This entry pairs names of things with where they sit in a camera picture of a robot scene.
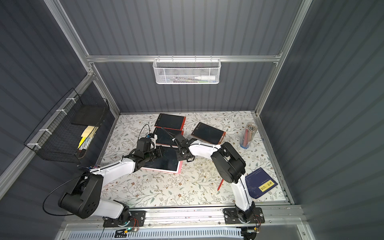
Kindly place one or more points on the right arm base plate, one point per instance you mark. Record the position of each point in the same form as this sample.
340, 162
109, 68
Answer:
237, 216

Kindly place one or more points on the red tablet front with scribbles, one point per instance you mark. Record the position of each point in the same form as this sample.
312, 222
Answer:
164, 138

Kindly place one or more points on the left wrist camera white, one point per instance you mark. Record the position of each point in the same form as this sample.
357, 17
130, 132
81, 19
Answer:
153, 137

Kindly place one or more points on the dark blue notebook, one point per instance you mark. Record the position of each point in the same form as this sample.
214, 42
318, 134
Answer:
259, 183

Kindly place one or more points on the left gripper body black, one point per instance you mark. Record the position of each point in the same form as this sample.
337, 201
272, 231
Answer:
159, 152

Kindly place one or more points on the pink pen cup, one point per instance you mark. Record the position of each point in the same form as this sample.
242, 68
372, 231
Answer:
94, 169

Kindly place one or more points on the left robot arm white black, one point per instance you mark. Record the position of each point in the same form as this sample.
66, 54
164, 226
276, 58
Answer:
83, 198

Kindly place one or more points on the red stylus diagonal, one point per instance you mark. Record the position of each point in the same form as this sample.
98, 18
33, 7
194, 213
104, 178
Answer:
220, 184

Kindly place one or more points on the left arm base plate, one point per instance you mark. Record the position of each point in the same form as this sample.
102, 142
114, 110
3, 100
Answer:
135, 218

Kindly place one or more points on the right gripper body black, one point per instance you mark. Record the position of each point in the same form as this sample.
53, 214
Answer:
180, 148

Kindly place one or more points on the black wire wall basket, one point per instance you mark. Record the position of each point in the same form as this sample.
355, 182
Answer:
58, 140

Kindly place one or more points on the yellow sticky notes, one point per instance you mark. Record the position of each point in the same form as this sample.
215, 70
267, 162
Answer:
87, 137

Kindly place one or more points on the white marker in basket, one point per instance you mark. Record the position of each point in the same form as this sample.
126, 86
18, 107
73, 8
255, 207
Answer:
206, 78

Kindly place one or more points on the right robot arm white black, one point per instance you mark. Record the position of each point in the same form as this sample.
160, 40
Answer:
230, 166

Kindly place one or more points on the clear cup of pencils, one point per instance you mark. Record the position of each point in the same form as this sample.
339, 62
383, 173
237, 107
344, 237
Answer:
248, 135

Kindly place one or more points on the pink white writing tablet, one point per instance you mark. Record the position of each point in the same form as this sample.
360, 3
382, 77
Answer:
167, 163

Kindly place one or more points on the black pad in basket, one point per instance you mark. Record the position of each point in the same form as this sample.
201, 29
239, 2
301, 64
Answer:
89, 116

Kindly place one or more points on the white wire mesh basket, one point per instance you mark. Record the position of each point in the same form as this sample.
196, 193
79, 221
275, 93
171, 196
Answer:
183, 73

